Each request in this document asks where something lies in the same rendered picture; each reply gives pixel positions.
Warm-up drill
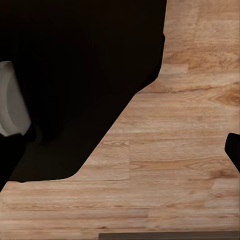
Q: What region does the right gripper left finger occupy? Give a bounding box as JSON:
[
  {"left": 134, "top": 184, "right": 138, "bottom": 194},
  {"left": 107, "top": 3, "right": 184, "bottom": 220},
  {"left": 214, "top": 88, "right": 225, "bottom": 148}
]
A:
[{"left": 0, "top": 133, "right": 26, "bottom": 192}]

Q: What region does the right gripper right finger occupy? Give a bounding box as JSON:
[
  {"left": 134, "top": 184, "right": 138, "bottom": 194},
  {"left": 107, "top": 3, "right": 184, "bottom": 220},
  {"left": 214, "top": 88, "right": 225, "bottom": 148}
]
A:
[{"left": 224, "top": 133, "right": 240, "bottom": 172}]

